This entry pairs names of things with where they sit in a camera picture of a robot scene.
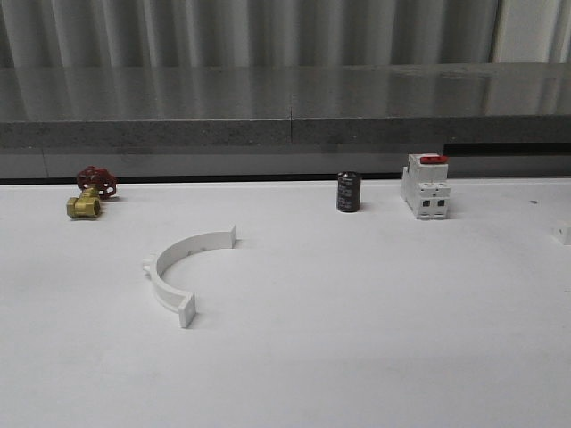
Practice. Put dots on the brass valve red handwheel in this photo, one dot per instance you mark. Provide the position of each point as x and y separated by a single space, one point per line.
96 184

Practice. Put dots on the white circuit breaker red switch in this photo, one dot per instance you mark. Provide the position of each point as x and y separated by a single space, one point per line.
424 185

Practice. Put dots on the black cylindrical capacitor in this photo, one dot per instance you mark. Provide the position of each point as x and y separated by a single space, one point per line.
348 191

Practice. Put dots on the white half pipe clamp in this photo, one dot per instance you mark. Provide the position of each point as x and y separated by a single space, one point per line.
562 232
174 299

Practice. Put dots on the grey stone counter ledge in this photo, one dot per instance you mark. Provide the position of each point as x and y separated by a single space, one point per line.
492 120

